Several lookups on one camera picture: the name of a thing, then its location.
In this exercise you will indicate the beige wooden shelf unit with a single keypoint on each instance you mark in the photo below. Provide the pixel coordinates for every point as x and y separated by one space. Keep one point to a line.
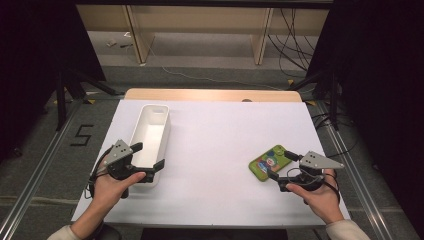
200 20

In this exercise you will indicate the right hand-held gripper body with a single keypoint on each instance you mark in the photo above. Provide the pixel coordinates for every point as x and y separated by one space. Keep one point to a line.
313 161

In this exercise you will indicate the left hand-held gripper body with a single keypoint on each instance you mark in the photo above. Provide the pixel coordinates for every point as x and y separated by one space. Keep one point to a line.
116 153

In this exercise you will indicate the person's left hand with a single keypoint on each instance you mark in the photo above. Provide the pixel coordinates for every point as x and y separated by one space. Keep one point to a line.
110 190

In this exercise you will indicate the white plastic storage box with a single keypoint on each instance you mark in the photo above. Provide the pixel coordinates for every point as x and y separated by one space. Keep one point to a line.
150 133

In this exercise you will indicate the black metal stand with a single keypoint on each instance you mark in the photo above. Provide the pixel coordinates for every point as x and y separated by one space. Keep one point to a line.
334 100
61 100

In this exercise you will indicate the white table sheet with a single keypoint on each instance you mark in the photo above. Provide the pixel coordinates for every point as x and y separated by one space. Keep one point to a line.
216 150

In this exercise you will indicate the metal floor rail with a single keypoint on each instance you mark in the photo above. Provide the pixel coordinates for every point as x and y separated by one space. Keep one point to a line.
360 186
40 170

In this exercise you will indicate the person's right hand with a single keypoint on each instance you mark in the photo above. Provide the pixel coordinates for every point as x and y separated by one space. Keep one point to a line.
321 200

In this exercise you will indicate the green cartoon phone case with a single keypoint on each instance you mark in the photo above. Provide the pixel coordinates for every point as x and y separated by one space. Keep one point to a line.
266 163

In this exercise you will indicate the yellow floor tape piece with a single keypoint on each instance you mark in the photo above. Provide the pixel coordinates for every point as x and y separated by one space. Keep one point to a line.
310 103
91 101

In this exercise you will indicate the dark table grommet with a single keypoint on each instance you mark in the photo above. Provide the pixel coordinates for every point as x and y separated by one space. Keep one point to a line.
246 100

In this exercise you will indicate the black curtain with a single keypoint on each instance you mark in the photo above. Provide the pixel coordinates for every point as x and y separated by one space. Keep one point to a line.
383 83
33 66

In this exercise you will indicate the small white floor scrap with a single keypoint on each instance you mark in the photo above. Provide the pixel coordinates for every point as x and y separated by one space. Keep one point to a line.
111 42

